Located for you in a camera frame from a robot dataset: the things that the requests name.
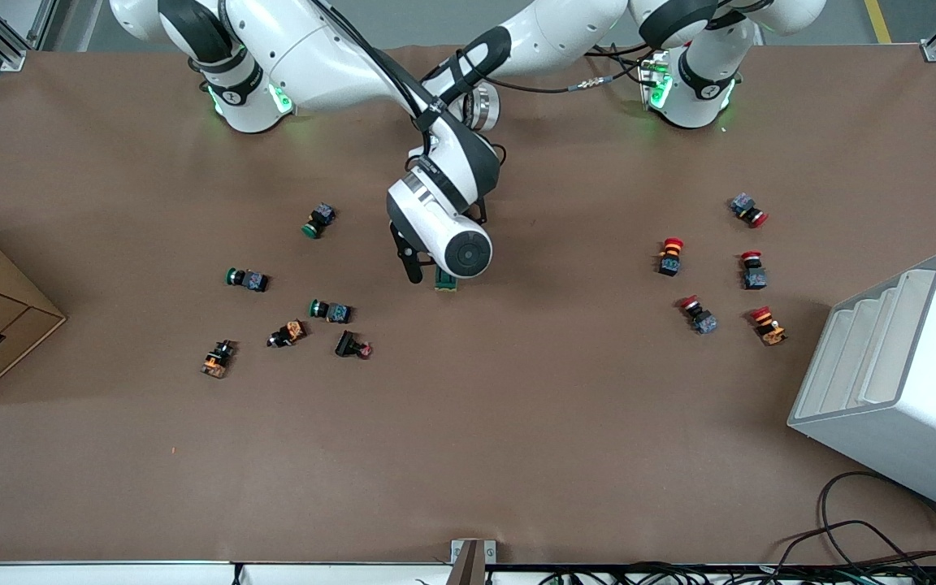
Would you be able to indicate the red button grey block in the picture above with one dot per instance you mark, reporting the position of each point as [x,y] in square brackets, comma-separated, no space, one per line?
[698,314]
[748,210]
[753,270]

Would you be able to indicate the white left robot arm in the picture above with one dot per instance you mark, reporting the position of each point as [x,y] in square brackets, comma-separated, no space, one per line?
[565,32]

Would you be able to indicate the red mushroom button black block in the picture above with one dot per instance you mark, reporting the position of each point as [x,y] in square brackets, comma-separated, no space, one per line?
[669,256]

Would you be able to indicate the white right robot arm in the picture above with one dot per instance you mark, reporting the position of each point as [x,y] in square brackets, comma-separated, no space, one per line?
[314,49]

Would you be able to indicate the black pink selector switch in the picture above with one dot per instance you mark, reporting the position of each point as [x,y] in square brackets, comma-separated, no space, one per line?
[353,345]

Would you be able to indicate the black orange selector switch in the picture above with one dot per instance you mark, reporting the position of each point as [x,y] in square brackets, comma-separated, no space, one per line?
[218,358]
[287,333]

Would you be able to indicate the white stepped rack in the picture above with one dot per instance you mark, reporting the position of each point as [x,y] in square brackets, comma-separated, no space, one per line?
[923,422]

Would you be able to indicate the red button orange block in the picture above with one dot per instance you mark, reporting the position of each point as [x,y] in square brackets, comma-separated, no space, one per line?
[769,326]

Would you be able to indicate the green load switch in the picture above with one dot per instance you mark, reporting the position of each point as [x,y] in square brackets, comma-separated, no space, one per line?
[445,283]

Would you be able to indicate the metal table bracket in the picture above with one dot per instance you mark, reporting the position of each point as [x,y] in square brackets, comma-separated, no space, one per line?
[472,561]

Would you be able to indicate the white table edge rail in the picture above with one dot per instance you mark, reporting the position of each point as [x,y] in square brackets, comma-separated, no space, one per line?
[110,575]

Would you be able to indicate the green push button switch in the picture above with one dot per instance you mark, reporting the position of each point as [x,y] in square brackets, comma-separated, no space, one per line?
[318,220]
[330,310]
[247,279]

